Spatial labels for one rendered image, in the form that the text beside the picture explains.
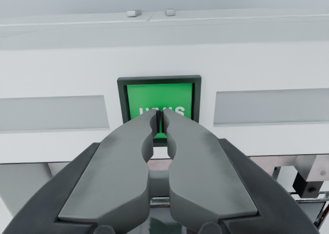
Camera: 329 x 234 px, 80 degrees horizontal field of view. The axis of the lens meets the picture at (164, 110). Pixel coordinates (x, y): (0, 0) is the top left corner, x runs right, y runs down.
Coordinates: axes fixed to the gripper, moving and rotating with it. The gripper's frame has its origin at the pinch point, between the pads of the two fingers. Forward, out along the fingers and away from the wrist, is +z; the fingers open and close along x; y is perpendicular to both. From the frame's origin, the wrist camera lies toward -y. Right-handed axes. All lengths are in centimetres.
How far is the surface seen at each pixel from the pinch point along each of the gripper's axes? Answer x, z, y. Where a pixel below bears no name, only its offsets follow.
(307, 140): 11.9, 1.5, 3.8
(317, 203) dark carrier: 22.2, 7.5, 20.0
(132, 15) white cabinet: -6.0, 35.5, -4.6
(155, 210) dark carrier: -1.5, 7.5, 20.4
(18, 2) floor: -68, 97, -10
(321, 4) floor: 78, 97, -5
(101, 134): -4.7, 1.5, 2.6
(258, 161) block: 11.5, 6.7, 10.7
